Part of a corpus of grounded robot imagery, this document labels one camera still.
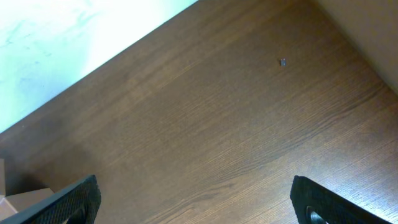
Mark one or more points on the small screw on table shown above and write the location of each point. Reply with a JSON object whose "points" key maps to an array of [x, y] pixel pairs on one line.
{"points": [[283, 62]]}

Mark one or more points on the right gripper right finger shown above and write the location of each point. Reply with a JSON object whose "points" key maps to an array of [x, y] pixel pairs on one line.
{"points": [[314, 203]]}

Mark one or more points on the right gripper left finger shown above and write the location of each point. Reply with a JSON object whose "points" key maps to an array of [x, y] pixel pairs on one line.
{"points": [[77, 203]]}

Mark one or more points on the brown cardboard box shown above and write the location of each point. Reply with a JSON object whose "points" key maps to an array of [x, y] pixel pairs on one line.
{"points": [[13, 204]]}

